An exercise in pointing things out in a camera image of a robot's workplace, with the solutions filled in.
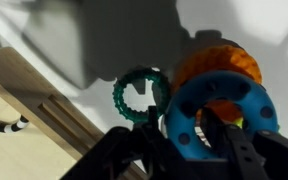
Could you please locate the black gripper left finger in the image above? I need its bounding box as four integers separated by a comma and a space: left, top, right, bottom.
130, 105, 172, 180

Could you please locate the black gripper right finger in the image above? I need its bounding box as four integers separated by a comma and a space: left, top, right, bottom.
199, 107, 269, 180

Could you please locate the blue rubber ring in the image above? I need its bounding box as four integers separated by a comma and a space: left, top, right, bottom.
163, 69, 279, 160

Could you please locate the wooden slatted tray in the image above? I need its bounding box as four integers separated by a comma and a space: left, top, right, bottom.
0, 46, 148, 180

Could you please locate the light green thin ring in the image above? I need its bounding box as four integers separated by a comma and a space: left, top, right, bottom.
233, 116, 246, 130

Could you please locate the dark green thin ring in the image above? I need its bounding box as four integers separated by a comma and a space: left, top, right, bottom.
112, 66, 172, 124

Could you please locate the orange rubber ring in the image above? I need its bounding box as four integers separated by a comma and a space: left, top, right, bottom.
170, 44, 263, 125

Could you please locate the black and white striped ring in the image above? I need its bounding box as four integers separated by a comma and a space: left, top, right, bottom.
0, 94, 30, 134

